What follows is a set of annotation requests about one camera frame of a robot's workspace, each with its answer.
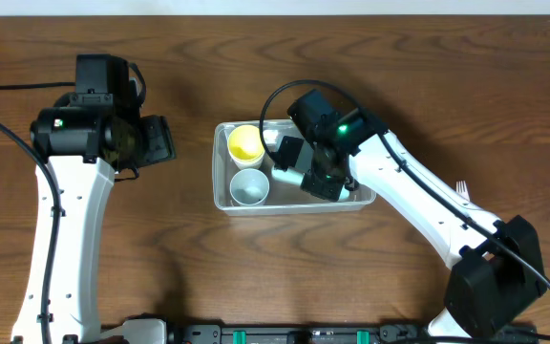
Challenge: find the pink plastic fork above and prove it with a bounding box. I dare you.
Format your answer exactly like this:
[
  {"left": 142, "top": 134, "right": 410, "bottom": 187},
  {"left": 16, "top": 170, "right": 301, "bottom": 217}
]
[{"left": 455, "top": 181, "right": 470, "bottom": 201}]

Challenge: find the yellow cup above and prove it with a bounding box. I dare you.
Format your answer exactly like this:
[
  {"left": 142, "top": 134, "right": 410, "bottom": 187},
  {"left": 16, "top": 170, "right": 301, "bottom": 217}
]
[{"left": 227, "top": 124, "right": 265, "bottom": 169}]

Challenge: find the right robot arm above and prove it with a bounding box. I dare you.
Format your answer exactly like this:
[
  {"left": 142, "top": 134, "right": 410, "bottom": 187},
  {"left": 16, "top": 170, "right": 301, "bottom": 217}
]
[{"left": 287, "top": 102, "right": 548, "bottom": 339}]

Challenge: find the pale grey cup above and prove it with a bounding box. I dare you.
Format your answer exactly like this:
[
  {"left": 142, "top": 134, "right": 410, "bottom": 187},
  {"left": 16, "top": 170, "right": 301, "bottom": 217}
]
[{"left": 229, "top": 168, "right": 270, "bottom": 206}]

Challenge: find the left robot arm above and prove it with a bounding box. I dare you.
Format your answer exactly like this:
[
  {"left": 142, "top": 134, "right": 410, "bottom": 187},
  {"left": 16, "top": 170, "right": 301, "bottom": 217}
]
[{"left": 11, "top": 54, "right": 176, "bottom": 343}]

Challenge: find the mint green spoon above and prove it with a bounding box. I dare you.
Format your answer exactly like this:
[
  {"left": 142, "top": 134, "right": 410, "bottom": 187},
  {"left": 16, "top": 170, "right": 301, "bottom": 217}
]
[{"left": 271, "top": 167, "right": 350, "bottom": 202}]

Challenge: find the clear plastic container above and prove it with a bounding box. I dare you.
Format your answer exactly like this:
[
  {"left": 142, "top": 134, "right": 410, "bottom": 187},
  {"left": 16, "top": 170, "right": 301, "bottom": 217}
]
[{"left": 212, "top": 121, "right": 377, "bottom": 216}]

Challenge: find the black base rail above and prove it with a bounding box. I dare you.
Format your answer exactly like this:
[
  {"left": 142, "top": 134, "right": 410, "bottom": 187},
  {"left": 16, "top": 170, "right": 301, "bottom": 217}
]
[{"left": 97, "top": 310, "right": 539, "bottom": 344}]

